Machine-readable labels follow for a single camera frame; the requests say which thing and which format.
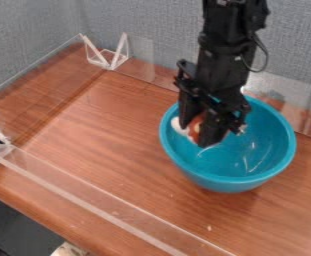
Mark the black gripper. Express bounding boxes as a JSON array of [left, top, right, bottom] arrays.
[[174, 59, 252, 148]]

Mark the toy mushroom brown cap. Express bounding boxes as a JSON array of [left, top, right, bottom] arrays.
[[172, 114, 205, 143]]

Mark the blue plastic bowl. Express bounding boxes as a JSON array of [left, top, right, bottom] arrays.
[[158, 96, 297, 193]]

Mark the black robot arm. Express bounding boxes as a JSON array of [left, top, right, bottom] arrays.
[[176, 0, 271, 148]]

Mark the clear acrylic back barrier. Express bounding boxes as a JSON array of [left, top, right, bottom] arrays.
[[79, 33, 311, 141]]

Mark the clear acrylic barrier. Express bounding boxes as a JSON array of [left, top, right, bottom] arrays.
[[79, 33, 311, 141], [0, 145, 236, 256]]

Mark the clear acrylic front barrier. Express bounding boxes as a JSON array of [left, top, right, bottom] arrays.
[[0, 145, 236, 256]]

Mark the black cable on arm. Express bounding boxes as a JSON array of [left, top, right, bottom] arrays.
[[242, 33, 271, 74]]

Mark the clear acrylic corner bracket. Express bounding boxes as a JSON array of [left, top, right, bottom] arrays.
[[79, 33, 130, 71]]

